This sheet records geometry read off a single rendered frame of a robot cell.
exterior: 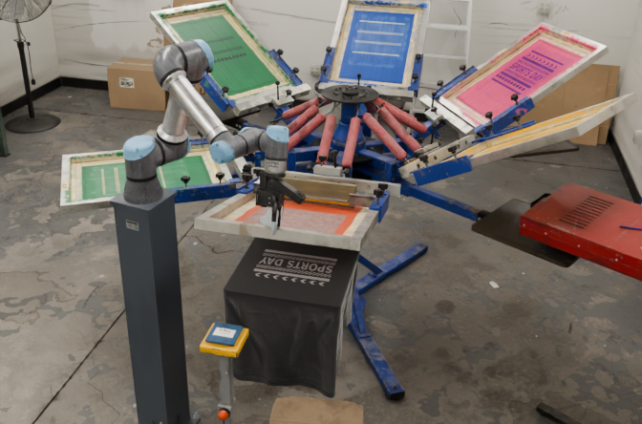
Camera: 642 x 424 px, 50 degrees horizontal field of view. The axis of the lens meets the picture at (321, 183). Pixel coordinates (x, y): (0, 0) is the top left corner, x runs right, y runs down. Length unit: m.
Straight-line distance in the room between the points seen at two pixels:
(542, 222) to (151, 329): 1.65
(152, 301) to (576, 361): 2.30
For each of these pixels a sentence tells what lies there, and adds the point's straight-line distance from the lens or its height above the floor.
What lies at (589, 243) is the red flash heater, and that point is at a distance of 2.87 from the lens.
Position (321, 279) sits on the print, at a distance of 2.68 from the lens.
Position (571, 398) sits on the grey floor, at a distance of 3.83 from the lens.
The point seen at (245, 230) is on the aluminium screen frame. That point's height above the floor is 1.25.
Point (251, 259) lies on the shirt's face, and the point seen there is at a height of 0.95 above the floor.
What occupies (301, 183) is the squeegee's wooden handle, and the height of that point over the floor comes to 1.17.
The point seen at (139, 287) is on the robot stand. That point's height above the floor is 0.82.
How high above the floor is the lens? 2.42
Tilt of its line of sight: 25 degrees down
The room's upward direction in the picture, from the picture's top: 2 degrees clockwise
